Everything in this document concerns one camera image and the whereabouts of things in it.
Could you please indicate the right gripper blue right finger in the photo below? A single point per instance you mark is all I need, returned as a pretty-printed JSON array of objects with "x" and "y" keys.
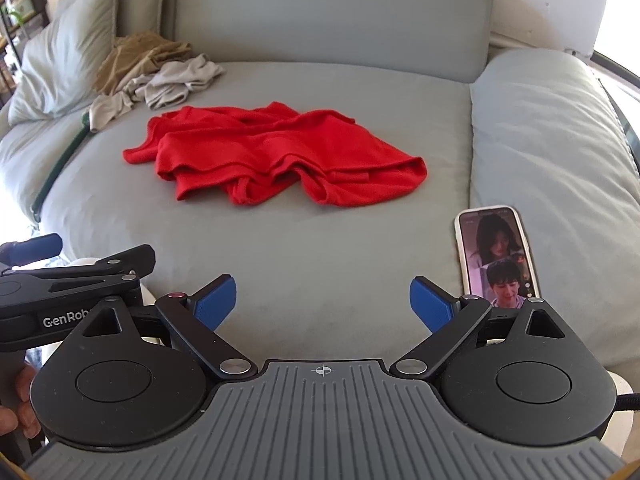
[{"x": 450, "y": 320}]

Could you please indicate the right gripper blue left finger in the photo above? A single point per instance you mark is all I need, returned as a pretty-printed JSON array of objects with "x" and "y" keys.
[{"x": 192, "y": 320}]

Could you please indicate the brown crumpled garment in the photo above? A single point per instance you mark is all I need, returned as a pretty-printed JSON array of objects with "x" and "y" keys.
[{"x": 143, "y": 53}]

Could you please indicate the smartphone with beige case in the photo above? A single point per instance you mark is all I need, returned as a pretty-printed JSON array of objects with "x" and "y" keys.
[{"x": 494, "y": 256}]

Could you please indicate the person's left hand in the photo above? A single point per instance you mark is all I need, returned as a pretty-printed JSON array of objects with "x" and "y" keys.
[{"x": 23, "y": 417}]

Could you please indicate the dark wooden bookshelf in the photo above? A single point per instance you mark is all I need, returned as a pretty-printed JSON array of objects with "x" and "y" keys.
[{"x": 20, "y": 21}]

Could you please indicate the red long-sleeve shirt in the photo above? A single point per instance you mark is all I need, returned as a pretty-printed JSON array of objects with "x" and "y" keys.
[{"x": 254, "y": 155}]

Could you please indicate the front sage throw pillow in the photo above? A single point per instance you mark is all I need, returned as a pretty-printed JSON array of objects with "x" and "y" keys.
[{"x": 59, "y": 65}]

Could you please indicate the beige crumpled garment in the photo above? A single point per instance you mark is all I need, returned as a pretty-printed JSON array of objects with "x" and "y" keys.
[{"x": 171, "y": 85}]

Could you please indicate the grey-green sofa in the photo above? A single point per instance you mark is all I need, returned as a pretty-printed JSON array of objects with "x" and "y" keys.
[{"x": 529, "y": 128}]

